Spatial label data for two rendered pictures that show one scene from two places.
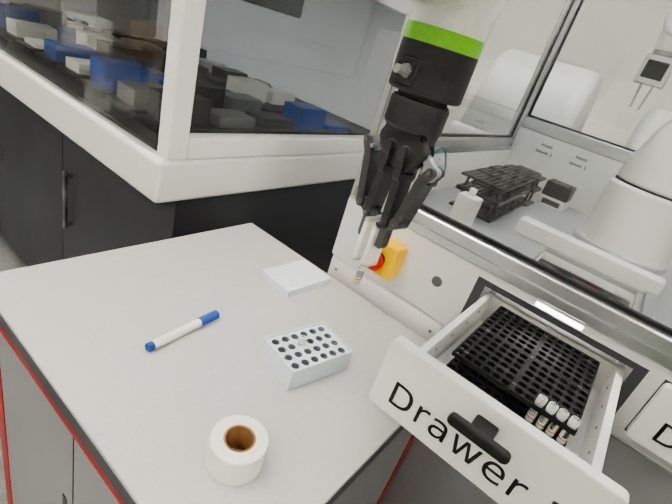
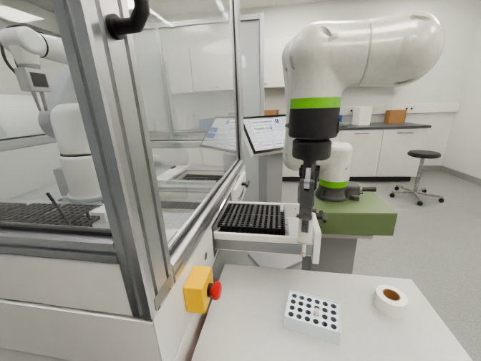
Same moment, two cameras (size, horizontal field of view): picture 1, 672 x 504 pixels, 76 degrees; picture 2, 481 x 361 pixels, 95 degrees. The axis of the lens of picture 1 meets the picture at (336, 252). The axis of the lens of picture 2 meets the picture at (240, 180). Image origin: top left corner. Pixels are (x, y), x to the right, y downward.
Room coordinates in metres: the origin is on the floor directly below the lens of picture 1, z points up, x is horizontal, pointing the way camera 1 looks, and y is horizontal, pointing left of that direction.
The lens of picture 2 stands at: (0.86, 0.32, 1.27)
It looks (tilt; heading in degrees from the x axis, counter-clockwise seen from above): 19 degrees down; 249
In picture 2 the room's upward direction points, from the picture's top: 2 degrees counter-clockwise
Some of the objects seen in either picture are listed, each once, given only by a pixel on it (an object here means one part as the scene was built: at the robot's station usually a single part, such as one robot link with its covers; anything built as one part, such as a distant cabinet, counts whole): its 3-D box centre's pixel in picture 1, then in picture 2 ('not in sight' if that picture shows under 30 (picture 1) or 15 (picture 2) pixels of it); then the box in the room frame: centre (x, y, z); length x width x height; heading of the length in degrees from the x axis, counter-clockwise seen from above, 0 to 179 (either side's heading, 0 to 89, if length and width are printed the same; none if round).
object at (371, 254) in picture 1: (375, 244); not in sight; (0.57, -0.05, 1.00); 0.03 x 0.01 x 0.07; 137
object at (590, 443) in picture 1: (522, 372); (250, 223); (0.58, -0.34, 0.86); 0.40 x 0.26 x 0.06; 149
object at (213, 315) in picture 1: (184, 329); not in sight; (0.55, 0.19, 0.77); 0.14 x 0.02 x 0.02; 155
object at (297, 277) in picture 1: (296, 277); not in sight; (0.81, 0.07, 0.77); 0.13 x 0.09 x 0.02; 145
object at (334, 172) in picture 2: not in sight; (331, 163); (0.14, -0.43, 1.02); 0.16 x 0.13 x 0.19; 144
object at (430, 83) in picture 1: (428, 74); (315, 124); (0.57, -0.04, 1.23); 0.12 x 0.09 x 0.06; 137
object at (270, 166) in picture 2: not in sight; (273, 200); (0.01, -1.17, 0.51); 0.50 x 0.45 x 1.02; 97
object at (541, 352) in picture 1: (522, 372); (253, 222); (0.57, -0.34, 0.87); 0.22 x 0.18 x 0.06; 149
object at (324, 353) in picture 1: (306, 353); (311, 314); (0.57, 0.00, 0.78); 0.12 x 0.08 x 0.04; 137
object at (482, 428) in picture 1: (481, 431); (318, 215); (0.38, -0.22, 0.91); 0.07 x 0.04 x 0.01; 59
